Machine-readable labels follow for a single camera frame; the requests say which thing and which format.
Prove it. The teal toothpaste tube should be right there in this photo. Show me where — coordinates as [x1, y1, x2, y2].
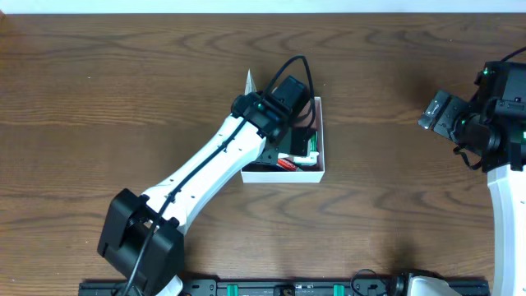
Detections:
[276, 159, 302, 172]

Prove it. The green white soap bar pack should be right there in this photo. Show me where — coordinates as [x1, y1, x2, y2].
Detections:
[278, 132, 320, 167]

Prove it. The white box with pink interior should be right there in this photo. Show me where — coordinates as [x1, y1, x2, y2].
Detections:
[241, 96, 325, 183]

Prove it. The white cosmetic tube gold cap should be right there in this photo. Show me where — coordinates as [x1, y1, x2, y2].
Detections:
[244, 70, 257, 95]

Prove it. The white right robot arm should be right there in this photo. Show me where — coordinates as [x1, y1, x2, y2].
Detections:
[418, 90, 525, 295]

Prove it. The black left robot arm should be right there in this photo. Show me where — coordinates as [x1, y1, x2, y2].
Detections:
[97, 90, 316, 295]

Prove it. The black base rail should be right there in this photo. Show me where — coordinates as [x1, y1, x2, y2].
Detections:
[78, 278, 491, 296]

